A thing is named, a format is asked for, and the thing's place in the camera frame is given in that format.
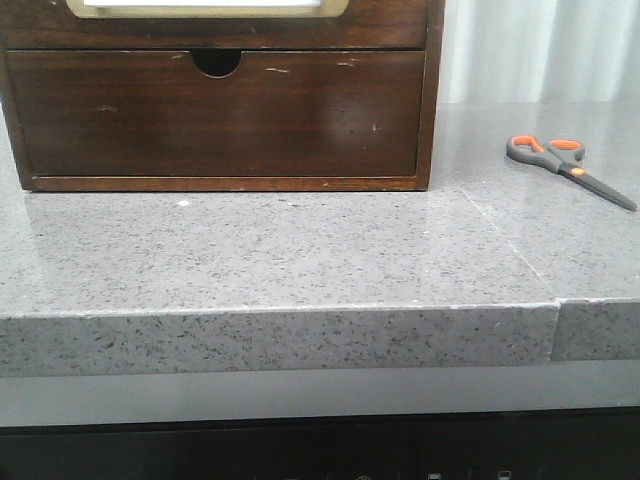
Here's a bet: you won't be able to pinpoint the white curtain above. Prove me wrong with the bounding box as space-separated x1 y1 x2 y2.
438 1 639 104

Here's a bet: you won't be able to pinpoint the black appliance control panel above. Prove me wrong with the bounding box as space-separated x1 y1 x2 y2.
1 407 639 479

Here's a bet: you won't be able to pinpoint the grey orange scissors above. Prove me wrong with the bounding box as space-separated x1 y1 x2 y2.
506 135 638 212

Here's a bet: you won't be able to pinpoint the dark brown wooden drawer cabinet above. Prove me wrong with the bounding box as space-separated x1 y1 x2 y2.
1 1 445 192

